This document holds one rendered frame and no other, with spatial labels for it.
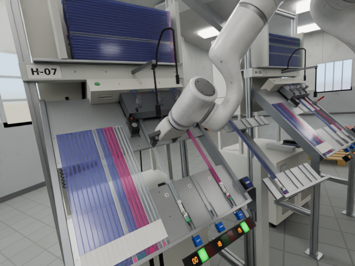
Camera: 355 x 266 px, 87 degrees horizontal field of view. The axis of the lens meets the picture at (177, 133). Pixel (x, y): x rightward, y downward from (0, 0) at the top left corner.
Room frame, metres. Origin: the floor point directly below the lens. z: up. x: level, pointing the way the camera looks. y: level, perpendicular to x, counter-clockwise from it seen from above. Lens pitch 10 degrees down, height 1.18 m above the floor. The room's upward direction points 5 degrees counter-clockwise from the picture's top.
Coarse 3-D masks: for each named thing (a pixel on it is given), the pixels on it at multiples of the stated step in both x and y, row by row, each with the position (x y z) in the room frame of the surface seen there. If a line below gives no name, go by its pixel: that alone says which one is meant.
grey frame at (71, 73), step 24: (168, 0) 1.20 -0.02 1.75; (24, 48) 0.81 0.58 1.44; (24, 72) 0.78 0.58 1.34; (72, 72) 0.87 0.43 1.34; (96, 72) 0.92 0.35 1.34; (120, 72) 0.98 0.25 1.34; (144, 72) 1.05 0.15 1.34; (168, 72) 1.13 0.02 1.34; (48, 168) 0.81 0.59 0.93; (48, 192) 0.80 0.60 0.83
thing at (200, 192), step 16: (192, 176) 0.76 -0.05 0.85; (208, 176) 0.79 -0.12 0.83; (224, 176) 0.82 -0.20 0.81; (160, 192) 0.67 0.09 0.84; (192, 192) 0.71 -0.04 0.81; (208, 192) 0.73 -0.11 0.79; (240, 192) 0.78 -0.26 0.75; (160, 208) 0.62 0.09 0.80; (176, 208) 0.64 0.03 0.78; (192, 208) 0.66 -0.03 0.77; (208, 208) 0.68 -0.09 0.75; (224, 208) 0.70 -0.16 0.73; (176, 224) 0.60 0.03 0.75; (192, 224) 0.61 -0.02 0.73
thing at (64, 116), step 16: (48, 112) 0.78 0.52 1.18; (64, 112) 0.80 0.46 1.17; (80, 112) 0.83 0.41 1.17; (96, 112) 0.86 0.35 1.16; (112, 112) 0.89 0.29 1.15; (64, 128) 0.75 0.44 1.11; (80, 128) 0.77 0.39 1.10; (96, 128) 0.79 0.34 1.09; (192, 128) 0.98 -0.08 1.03; (144, 144) 0.81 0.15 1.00; (160, 144) 0.84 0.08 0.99
